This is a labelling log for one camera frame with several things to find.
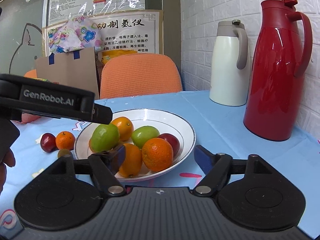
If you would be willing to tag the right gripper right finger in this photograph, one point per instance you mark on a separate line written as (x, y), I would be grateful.
(216, 170)

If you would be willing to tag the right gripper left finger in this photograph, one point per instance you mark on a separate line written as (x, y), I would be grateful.
(104, 168)

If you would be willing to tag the green apple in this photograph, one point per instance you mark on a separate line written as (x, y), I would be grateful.
(104, 138)
(141, 135)

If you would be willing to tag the dark red plum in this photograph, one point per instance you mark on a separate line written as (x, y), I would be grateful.
(48, 142)

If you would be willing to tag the tangerine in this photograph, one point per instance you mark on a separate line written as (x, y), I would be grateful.
(65, 140)
(157, 154)

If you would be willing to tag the person's left hand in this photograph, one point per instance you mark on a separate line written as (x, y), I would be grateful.
(7, 161)

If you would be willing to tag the orange chair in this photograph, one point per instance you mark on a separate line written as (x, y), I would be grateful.
(139, 74)
(31, 74)

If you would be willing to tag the small orange behind finger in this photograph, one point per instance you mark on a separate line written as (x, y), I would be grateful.
(133, 161)

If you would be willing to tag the large orange in plate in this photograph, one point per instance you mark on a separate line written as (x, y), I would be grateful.
(125, 127)

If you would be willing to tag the red plum in plate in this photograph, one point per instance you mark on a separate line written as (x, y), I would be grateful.
(172, 140)

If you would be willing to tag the tangerine on table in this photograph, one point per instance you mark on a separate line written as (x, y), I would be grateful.
(65, 140)

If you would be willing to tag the brown cardboard box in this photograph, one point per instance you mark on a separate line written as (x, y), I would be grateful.
(75, 69)

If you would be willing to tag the white porcelain plate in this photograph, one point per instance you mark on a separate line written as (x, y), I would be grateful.
(165, 122)

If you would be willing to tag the red thermos jug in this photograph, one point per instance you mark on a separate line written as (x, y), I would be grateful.
(281, 57)

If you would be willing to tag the white thermos jug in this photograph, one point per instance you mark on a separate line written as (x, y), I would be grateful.
(231, 65)

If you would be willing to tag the floral cloth bundle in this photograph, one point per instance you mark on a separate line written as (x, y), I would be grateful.
(76, 34)

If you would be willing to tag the yellow snack bag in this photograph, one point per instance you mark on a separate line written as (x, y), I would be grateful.
(110, 54)

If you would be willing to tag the framed chinese text poster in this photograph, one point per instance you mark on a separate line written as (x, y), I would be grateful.
(139, 30)

